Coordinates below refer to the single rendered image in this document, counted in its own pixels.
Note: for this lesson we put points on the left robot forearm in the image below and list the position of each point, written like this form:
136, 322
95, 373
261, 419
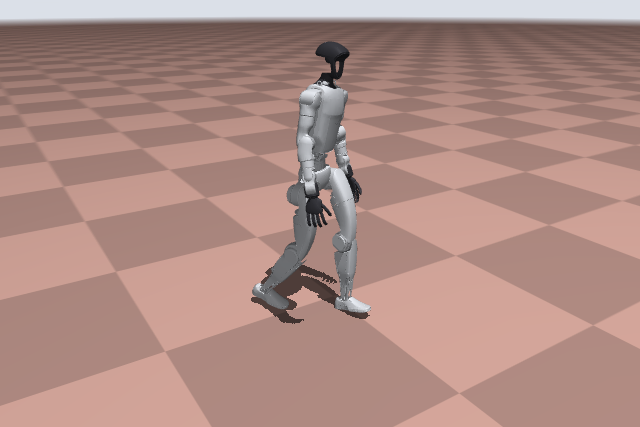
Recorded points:
342, 159

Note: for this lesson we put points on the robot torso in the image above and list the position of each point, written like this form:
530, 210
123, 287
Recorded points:
325, 129

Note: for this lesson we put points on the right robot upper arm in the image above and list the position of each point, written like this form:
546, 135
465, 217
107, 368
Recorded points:
309, 102

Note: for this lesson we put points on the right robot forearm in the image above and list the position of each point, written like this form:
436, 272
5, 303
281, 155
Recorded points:
306, 159

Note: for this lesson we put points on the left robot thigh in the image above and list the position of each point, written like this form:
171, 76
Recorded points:
343, 208

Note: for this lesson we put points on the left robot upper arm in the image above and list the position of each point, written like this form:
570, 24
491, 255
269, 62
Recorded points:
342, 131

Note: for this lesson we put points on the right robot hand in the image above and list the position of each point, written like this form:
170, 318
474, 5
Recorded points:
314, 206

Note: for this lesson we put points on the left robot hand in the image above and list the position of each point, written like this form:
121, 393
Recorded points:
353, 184

